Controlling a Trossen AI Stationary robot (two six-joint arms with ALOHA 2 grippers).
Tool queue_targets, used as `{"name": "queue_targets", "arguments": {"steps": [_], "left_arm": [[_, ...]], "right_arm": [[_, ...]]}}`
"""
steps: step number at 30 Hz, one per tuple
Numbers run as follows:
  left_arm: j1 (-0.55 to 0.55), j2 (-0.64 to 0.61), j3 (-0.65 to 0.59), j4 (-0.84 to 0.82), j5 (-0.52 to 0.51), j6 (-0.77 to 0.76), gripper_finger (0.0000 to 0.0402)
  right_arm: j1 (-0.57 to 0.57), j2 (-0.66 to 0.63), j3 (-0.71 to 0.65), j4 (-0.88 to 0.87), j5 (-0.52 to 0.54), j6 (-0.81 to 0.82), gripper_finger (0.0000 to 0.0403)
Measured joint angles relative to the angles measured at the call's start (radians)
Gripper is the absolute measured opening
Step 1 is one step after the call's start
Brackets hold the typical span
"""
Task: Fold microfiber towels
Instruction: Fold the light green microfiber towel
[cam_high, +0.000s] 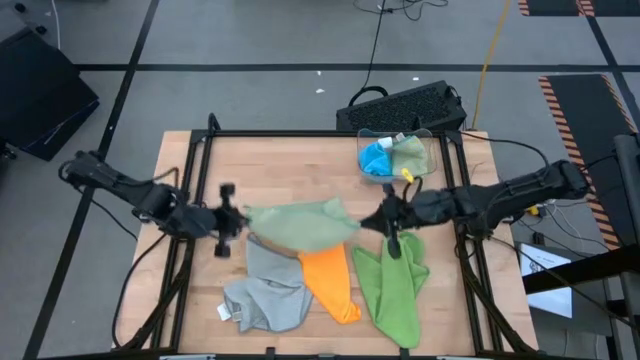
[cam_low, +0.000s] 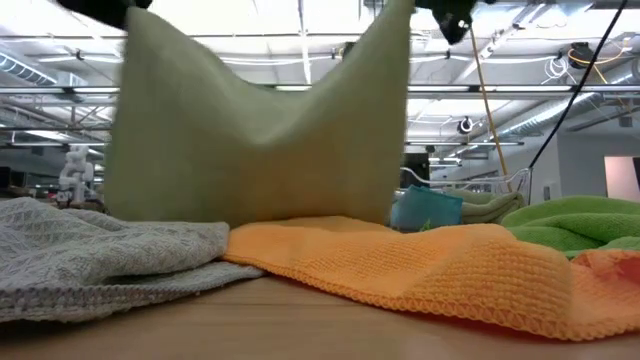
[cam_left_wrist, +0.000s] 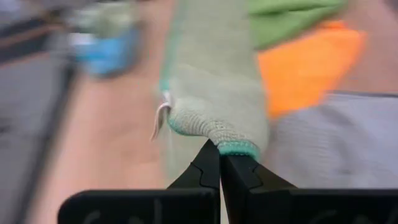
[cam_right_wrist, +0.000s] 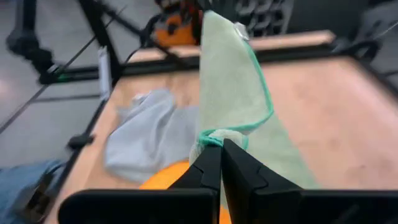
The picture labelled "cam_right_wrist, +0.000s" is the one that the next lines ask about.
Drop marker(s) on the black perforated computer case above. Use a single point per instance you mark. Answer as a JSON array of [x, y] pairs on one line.
[[264, 15]]

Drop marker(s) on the person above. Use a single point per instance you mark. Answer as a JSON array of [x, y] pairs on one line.
[[18, 186]]

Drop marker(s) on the black metal table frame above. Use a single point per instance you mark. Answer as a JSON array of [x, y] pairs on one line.
[[155, 67]]

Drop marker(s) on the orange microfiber towel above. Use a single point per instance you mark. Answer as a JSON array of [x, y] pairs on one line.
[[168, 177]]

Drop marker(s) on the grey microfiber towel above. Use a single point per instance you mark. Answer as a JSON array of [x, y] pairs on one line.
[[149, 140]]

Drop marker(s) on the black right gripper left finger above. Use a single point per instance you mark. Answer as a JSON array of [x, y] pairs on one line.
[[192, 199]]

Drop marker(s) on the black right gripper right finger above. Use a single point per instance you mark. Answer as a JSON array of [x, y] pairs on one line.
[[264, 202]]

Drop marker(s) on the sage green microfiber towel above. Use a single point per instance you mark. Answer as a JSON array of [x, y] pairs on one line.
[[230, 77]]

